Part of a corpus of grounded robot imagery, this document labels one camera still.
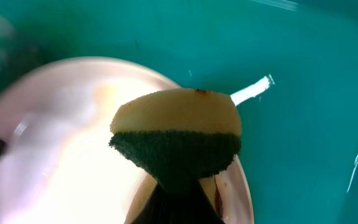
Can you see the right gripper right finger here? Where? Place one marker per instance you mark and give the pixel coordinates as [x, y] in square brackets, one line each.
[200, 210]

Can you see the green and yellow sponge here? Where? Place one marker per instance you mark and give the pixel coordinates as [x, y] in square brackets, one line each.
[178, 136]

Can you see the white plate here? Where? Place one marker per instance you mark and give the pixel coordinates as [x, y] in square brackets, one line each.
[58, 166]

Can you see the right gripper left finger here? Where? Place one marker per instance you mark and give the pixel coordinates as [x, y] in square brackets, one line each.
[156, 209]

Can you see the teal plastic tray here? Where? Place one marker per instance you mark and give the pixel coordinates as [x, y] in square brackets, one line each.
[300, 151]

